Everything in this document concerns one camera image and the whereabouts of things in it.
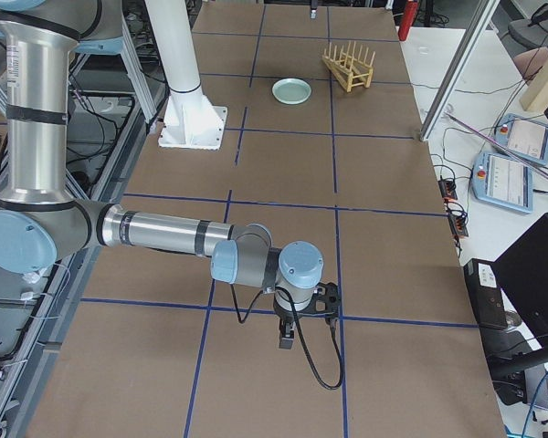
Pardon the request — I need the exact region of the teach pendant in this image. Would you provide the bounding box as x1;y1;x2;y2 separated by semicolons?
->
494;113;548;165
471;151;533;214

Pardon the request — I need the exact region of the red fire extinguisher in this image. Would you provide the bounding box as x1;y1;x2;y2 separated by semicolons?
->
398;0;418;42

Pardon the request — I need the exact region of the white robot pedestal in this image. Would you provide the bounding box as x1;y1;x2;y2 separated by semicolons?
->
146;0;227;151

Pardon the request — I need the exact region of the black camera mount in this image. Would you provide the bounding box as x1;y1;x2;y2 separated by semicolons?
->
302;282;342;318

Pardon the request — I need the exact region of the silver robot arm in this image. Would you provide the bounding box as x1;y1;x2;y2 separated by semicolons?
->
0;1;324;348

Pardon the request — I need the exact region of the near teach pendant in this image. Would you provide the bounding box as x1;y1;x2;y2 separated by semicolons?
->
471;151;533;214

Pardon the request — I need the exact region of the far teach pendant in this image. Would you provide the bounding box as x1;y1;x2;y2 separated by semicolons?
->
494;113;548;165

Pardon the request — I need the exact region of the black power strip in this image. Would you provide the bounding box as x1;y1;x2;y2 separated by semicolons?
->
437;177;469;240

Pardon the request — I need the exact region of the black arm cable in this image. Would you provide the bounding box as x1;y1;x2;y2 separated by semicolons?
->
230;285;346;391

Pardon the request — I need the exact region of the aluminium frame post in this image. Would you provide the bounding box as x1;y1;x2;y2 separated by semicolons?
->
419;0;500;141

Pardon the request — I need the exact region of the light green plate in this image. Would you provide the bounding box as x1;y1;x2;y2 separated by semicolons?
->
271;78;311;105

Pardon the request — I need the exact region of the wooden plate rack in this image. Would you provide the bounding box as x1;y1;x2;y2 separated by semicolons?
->
321;40;376;93

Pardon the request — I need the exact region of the black laptop computer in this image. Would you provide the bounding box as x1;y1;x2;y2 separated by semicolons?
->
464;212;548;339

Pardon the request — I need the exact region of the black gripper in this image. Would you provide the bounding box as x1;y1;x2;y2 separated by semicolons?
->
274;303;296;349

